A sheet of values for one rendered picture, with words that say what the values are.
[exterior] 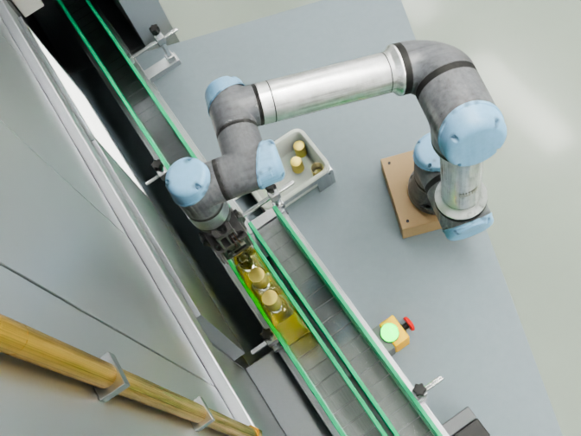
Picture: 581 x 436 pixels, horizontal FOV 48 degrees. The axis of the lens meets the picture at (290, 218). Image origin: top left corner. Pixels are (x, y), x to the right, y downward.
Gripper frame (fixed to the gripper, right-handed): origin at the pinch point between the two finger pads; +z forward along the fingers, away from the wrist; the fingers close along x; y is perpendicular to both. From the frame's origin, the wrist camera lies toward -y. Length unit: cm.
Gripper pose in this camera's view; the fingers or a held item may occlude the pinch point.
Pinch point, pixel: (232, 242)
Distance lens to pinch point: 141.0
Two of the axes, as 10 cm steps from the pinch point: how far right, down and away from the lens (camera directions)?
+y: 5.3, 7.4, -4.2
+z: 1.7, 3.9, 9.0
